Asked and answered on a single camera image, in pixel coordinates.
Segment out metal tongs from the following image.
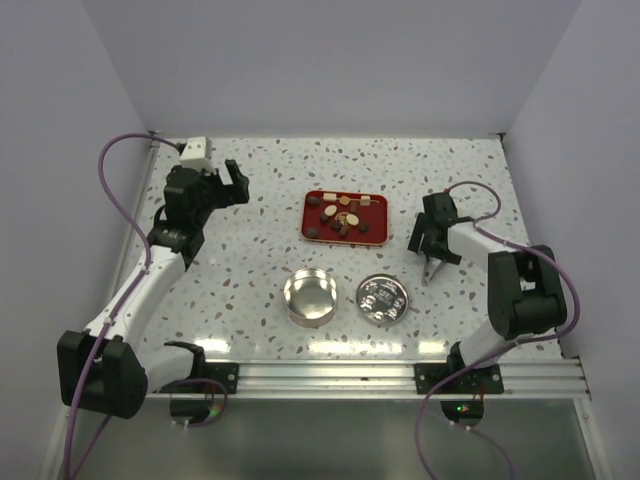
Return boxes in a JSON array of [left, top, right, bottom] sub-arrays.
[[421, 258, 443, 286]]

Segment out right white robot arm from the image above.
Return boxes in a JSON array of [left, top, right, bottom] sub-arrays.
[[408, 192, 567, 393]]

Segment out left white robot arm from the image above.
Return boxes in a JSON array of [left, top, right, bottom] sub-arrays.
[[57, 159, 249, 419]]

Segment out red rectangular tray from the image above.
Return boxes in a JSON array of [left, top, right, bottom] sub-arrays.
[[299, 190, 389, 247]]

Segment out round silver tin lid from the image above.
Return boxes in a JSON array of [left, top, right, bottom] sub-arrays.
[[355, 274, 410, 327]]

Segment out round silver tin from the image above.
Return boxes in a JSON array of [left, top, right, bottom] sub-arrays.
[[283, 268, 339, 329]]

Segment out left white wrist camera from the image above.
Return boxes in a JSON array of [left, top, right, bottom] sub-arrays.
[[179, 136, 215, 173]]

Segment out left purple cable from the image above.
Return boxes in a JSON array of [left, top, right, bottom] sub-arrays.
[[63, 132, 181, 476]]

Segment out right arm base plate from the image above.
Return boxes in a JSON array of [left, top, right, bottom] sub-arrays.
[[413, 362, 505, 395]]

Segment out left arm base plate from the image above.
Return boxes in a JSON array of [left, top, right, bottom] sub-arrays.
[[204, 362, 240, 395]]

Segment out aluminium mounting rail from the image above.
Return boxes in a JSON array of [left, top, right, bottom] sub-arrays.
[[237, 357, 586, 399]]

